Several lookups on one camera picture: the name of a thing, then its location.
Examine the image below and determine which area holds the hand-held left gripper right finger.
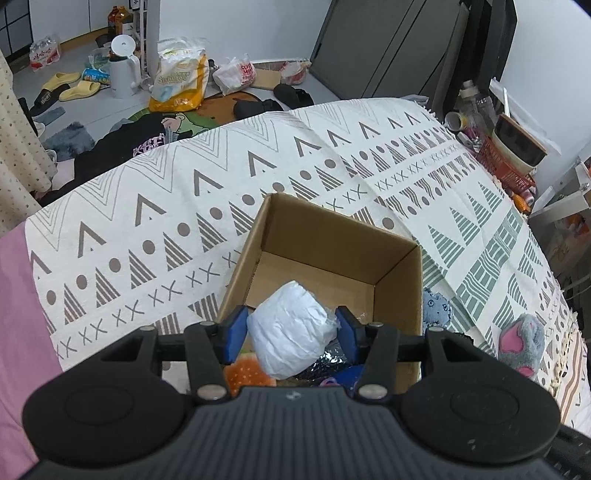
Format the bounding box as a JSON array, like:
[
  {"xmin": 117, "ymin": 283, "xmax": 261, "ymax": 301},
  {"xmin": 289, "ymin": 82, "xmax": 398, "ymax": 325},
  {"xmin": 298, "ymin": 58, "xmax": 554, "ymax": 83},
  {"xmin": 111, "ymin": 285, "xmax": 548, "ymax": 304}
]
[{"xmin": 334, "ymin": 305, "xmax": 484, "ymax": 400}]

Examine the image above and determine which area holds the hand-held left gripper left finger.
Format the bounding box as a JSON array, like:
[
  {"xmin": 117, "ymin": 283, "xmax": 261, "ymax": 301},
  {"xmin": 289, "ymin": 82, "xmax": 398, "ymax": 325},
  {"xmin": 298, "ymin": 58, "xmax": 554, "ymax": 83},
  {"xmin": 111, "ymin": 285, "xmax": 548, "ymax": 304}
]
[{"xmin": 98, "ymin": 305, "xmax": 250, "ymax": 400}]

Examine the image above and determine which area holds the white diaper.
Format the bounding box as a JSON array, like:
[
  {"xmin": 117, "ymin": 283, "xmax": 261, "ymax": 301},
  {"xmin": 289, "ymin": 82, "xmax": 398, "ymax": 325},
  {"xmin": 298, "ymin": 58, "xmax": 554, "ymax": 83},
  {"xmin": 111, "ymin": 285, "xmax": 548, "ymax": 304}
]
[{"xmin": 246, "ymin": 280, "xmax": 341, "ymax": 381}]

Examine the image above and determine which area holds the brown cardboard box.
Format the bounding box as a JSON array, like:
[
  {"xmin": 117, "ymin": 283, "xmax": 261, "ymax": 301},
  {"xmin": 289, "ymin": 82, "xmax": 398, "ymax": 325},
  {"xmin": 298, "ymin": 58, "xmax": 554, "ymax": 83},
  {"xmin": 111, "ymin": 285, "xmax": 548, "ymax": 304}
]
[{"xmin": 215, "ymin": 192, "xmax": 424, "ymax": 403}]

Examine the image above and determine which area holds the blue patterned soft toy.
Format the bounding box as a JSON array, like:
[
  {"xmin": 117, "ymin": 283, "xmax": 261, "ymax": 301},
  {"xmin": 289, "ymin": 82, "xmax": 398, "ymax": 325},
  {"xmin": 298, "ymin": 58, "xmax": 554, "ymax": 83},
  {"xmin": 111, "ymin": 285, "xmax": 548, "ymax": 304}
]
[{"xmin": 422, "ymin": 287, "xmax": 454, "ymax": 331}]

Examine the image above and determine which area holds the silver foil packet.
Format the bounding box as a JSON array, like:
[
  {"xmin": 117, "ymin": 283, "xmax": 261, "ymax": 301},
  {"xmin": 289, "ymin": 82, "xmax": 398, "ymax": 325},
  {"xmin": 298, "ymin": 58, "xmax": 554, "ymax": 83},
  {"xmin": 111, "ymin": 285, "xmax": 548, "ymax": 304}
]
[{"xmin": 295, "ymin": 340, "xmax": 352, "ymax": 383}]

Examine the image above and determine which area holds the orange plush toy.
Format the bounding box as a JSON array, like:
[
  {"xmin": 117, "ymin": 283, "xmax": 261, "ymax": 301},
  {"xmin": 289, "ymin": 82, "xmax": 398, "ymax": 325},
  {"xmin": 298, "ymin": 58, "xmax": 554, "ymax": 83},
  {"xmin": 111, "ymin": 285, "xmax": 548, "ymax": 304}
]
[{"xmin": 224, "ymin": 354, "xmax": 278, "ymax": 398}]

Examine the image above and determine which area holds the patterned white blanket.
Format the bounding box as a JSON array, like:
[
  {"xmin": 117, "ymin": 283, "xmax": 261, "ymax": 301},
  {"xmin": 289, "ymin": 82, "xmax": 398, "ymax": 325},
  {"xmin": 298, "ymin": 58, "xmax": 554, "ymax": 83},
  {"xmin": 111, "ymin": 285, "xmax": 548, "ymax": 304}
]
[{"xmin": 24, "ymin": 97, "xmax": 591, "ymax": 437}]

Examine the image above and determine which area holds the grey plush paw slipper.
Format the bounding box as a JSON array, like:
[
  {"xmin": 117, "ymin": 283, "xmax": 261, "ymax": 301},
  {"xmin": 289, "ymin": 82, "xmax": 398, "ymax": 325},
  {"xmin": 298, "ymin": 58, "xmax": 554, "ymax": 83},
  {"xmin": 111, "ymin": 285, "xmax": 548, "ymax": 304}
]
[{"xmin": 498, "ymin": 312, "xmax": 546, "ymax": 380}]

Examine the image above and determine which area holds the pink bed sheet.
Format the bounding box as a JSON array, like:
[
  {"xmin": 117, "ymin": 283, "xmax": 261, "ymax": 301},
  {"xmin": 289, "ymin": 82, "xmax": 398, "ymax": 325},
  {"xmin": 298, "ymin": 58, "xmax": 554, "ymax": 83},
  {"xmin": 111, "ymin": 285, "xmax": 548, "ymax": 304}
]
[{"xmin": 0, "ymin": 228, "xmax": 65, "ymax": 480}]

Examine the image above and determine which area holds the black clothing pile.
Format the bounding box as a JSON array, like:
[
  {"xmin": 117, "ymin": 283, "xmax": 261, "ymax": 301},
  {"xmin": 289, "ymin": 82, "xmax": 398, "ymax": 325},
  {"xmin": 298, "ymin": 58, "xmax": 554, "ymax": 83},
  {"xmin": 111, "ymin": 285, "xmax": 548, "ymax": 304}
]
[{"xmin": 37, "ymin": 113, "xmax": 218, "ymax": 206}]

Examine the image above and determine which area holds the round cartoon floor mat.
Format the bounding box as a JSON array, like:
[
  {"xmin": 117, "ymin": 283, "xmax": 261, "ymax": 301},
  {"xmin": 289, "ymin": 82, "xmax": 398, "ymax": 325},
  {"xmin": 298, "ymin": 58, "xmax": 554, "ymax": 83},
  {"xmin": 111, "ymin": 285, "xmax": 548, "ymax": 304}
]
[{"xmin": 124, "ymin": 91, "xmax": 264, "ymax": 136}]

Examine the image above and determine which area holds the black sandal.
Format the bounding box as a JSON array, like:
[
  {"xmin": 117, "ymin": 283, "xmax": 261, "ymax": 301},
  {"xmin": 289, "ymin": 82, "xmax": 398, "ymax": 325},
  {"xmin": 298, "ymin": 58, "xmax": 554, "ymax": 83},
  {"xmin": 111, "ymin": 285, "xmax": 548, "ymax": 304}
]
[
  {"xmin": 273, "ymin": 83, "xmax": 315, "ymax": 108},
  {"xmin": 232, "ymin": 99, "xmax": 285, "ymax": 121}
]

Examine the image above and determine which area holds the red plastic basket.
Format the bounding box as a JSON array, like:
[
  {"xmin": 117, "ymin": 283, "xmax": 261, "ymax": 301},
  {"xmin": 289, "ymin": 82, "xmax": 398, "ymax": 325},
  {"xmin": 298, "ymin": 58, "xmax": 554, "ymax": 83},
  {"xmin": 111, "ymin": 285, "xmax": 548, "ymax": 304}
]
[{"xmin": 475, "ymin": 137, "xmax": 537, "ymax": 195}]

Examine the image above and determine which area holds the grey fluffy rug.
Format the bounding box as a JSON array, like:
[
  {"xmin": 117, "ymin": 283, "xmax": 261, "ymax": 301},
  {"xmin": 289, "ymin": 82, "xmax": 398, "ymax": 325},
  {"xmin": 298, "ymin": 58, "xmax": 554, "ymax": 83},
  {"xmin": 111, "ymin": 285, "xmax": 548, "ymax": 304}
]
[{"xmin": 42, "ymin": 121, "xmax": 96, "ymax": 162}]

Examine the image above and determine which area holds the instant noodle cup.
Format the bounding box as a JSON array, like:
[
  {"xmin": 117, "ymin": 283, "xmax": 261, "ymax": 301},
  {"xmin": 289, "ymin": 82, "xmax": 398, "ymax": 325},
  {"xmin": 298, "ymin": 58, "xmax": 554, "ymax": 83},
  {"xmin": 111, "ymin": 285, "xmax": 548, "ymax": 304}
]
[{"xmin": 490, "ymin": 113, "xmax": 548, "ymax": 174}]

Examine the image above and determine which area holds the brown cardboard sheet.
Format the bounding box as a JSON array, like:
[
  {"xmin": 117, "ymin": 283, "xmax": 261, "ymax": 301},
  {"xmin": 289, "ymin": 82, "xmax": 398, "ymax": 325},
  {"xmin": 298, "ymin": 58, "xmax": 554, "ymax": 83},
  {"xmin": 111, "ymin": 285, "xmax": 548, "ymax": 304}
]
[{"xmin": 249, "ymin": 68, "xmax": 287, "ymax": 91}]

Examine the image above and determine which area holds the white red plastic bag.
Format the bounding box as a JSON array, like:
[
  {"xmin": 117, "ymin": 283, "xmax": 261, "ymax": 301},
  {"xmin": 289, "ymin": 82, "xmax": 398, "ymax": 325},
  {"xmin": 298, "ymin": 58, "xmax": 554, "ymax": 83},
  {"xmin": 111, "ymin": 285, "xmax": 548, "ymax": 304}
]
[{"xmin": 212, "ymin": 54, "xmax": 256, "ymax": 96}]

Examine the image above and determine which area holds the yellow diaper pack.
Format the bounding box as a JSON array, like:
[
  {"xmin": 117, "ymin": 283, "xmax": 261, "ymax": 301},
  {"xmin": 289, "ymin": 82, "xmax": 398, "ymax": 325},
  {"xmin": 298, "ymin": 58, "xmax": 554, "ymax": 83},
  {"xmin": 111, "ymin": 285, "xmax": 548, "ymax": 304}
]
[{"xmin": 148, "ymin": 38, "xmax": 208, "ymax": 113}]

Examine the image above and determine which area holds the clear plastic bottle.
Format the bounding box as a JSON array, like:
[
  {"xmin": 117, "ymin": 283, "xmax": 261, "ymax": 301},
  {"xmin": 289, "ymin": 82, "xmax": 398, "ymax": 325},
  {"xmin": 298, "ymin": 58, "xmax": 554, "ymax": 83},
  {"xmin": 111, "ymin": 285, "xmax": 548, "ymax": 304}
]
[{"xmin": 458, "ymin": 80, "xmax": 498, "ymax": 132}]

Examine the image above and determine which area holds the dotted cream curtain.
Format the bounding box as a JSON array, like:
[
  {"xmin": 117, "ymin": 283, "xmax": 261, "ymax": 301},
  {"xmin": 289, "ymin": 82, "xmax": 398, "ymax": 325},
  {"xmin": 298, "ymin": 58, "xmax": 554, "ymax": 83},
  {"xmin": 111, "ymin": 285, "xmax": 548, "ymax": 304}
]
[{"xmin": 0, "ymin": 48, "xmax": 58, "ymax": 235}]

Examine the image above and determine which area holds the yellow slipper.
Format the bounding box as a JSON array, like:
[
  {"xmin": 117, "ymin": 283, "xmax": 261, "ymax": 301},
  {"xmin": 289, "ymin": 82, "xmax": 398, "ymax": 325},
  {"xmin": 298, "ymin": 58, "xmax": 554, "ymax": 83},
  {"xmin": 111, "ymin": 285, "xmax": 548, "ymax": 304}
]
[
  {"xmin": 41, "ymin": 72, "xmax": 82, "ymax": 92},
  {"xmin": 59, "ymin": 81, "xmax": 101, "ymax": 103}
]

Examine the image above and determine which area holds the white electric kettle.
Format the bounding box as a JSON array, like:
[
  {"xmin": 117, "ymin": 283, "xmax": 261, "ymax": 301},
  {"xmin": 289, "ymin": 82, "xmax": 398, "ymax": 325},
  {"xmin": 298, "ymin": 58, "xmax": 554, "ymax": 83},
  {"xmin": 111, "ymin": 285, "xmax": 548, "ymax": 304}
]
[{"xmin": 109, "ymin": 35, "xmax": 141, "ymax": 99}]

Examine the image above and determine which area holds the black slipper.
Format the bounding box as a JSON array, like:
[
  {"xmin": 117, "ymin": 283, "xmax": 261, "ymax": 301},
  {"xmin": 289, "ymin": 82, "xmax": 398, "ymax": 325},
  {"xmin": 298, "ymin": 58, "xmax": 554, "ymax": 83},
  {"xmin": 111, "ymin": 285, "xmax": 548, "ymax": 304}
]
[{"xmin": 28, "ymin": 83, "xmax": 71, "ymax": 118}]

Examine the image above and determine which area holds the brown drink bottle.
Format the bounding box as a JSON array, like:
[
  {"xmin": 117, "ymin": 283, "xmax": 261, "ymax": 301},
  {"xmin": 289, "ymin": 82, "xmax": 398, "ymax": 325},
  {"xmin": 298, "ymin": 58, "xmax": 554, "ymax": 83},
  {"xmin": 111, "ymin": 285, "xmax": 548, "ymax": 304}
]
[{"xmin": 108, "ymin": 6, "xmax": 134, "ymax": 34}]

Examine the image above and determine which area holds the pack of water bottles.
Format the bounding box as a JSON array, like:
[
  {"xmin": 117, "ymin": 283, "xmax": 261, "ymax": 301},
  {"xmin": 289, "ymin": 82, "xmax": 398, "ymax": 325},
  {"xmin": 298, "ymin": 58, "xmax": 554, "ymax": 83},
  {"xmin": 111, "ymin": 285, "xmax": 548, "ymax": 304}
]
[{"xmin": 30, "ymin": 35, "xmax": 62, "ymax": 71}]

